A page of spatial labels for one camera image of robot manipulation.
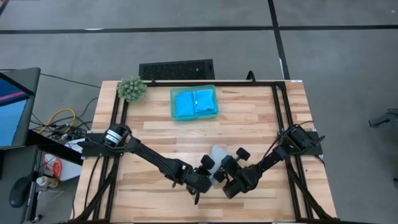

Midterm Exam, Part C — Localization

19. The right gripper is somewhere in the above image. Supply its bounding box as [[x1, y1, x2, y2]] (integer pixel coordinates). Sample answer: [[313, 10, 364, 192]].
[[213, 147, 251, 186]]

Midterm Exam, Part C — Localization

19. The grey waffle-weave towel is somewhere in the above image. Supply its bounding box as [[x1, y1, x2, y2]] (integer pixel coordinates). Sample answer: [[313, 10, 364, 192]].
[[208, 144, 233, 187]]

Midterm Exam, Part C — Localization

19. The blue microfiber towel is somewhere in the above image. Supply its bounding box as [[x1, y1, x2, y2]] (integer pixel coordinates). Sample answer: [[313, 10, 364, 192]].
[[175, 91, 197, 118]]

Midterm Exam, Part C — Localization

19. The blue towel with white tag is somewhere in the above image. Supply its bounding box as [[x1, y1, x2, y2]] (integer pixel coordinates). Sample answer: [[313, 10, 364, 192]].
[[192, 89, 216, 114]]

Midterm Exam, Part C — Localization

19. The green translucent plastic bin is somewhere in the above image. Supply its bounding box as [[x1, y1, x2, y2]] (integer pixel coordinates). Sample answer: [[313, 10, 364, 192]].
[[169, 84, 220, 122]]

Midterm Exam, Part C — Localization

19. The black perforated grille box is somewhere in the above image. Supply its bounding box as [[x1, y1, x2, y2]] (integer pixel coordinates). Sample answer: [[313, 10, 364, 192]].
[[139, 58, 216, 81]]

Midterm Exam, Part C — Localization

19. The green artificial potted plant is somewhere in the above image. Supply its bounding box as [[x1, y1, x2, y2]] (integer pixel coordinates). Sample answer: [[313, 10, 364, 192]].
[[116, 76, 148, 104]]

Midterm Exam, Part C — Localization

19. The white power adapter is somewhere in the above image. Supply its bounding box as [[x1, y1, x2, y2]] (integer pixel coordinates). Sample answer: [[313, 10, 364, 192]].
[[63, 138, 84, 154]]

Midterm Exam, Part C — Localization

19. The red and white bag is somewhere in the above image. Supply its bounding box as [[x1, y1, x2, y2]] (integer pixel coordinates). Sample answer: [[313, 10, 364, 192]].
[[43, 152, 83, 182]]

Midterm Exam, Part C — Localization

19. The beige tape roll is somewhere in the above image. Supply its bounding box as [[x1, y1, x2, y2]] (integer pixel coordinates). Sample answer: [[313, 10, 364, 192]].
[[35, 175, 60, 189]]

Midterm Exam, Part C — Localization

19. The black side desk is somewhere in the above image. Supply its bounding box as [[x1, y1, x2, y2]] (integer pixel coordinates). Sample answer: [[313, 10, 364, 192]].
[[0, 129, 84, 224]]

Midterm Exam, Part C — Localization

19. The black computer mouse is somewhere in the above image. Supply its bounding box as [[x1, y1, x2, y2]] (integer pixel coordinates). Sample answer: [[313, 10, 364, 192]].
[[8, 176, 32, 208]]

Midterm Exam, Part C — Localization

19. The computer monitor with blue screen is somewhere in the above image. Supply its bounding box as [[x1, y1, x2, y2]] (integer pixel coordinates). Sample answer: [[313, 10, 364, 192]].
[[0, 67, 42, 151]]

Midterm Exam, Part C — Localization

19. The black aluminium table frame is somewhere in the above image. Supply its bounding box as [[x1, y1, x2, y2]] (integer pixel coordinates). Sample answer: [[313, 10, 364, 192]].
[[72, 79, 340, 224]]

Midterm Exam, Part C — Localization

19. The black cable bundle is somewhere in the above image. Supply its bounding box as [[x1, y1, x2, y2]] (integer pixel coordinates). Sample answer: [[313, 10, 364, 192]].
[[29, 98, 100, 146]]

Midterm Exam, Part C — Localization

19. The long black floor cable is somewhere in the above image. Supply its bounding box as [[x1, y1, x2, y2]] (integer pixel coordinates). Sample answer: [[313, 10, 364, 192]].
[[39, 73, 102, 90]]

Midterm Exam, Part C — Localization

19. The yellow cable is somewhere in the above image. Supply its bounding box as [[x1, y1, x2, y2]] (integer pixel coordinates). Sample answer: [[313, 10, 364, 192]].
[[37, 108, 77, 134]]

